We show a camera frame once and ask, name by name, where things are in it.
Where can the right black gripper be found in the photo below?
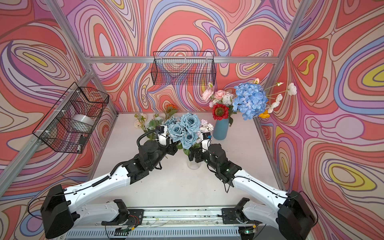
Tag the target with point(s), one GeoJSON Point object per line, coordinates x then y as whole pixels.
{"type": "Point", "coordinates": [198, 152]}

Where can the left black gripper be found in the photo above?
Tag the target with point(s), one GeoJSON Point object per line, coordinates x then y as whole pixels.
{"type": "Point", "coordinates": [171, 149]}

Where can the teal ceramic vase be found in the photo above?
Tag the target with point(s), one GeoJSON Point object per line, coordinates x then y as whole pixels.
{"type": "Point", "coordinates": [221, 129]}

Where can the clear glass vase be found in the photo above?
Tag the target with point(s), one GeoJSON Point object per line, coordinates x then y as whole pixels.
{"type": "Point", "coordinates": [192, 164]}

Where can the pink rose green bouquet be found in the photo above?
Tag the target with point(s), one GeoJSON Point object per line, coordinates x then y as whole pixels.
{"type": "Point", "coordinates": [205, 127]}

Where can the pale pink blue rose bouquet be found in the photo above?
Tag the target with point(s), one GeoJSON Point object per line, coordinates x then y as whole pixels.
{"type": "Point", "coordinates": [147, 123]}

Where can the red gerbera flower stem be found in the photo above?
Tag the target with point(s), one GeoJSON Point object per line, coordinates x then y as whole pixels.
{"type": "Point", "coordinates": [220, 112]}

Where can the red protea flower stem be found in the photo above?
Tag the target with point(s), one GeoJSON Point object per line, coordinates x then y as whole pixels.
{"type": "Point", "coordinates": [170, 110]}

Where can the large pink peony stem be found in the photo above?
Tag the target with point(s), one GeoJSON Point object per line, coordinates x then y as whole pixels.
{"type": "Point", "coordinates": [210, 95]}

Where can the light blue hydrangea stem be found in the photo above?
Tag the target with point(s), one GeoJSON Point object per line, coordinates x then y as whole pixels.
{"type": "Point", "coordinates": [250, 100]}

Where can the white poppy flower stem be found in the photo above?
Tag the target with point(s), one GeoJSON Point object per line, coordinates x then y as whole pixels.
{"type": "Point", "coordinates": [277, 98]}

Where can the pink purple mixed bouquet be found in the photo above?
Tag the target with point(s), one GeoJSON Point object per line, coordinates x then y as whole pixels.
{"type": "Point", "coordinates": [227, 100]}

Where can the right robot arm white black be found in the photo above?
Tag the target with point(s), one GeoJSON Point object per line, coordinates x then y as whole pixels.
{"type": "Point", "coordinates": [234, 176]}

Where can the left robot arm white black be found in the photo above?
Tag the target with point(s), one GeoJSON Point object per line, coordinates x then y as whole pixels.
{"type": "Point", "coordinates": [64, 208]}

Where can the small black device in basket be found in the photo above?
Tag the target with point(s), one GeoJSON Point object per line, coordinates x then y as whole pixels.
{"type": "Point", "coordinates": [81, 144]}

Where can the white tape roll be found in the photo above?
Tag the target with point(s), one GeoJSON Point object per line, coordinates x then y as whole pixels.
{"type": "Point", "coordinates": [81, 123]}

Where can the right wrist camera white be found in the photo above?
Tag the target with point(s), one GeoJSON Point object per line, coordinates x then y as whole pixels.
{"type": "Point", "coordinates": [205, 143]}

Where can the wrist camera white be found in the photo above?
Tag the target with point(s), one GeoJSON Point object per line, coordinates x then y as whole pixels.
{"type": "Point", "coordinates": [163, 139]}
{"type": "Point", "coordinates": [205, 143]}

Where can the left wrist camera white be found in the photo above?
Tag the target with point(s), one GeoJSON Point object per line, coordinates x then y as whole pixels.
{"type": "Point", "coordinates": [163, 139]}

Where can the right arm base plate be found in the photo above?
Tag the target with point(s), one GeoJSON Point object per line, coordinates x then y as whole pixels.
{"type": "Point", "coordinates": [236, 214]}

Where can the aluminium front rail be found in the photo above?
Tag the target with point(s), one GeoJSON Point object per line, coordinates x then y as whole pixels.
{"type": "Point", "coordinates": [183, 217]}

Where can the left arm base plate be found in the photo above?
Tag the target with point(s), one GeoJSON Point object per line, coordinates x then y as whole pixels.
{"type": "Point", "coordinates": [125, 216]}

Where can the black wire basket left wall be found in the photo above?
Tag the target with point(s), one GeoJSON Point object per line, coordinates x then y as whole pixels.
{"type": "Point", "coordinates": [57, 133]}

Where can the black wire basket wall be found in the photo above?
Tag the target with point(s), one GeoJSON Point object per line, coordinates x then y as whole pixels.
{"type": "Point", "coordinates": [178, 68]}
{"type": "Point", "coordinates": [57, 133]}

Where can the black wire basket back wall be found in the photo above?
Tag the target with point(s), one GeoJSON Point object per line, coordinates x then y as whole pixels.
{"type": "Point", "coordinates": [178, 68]}

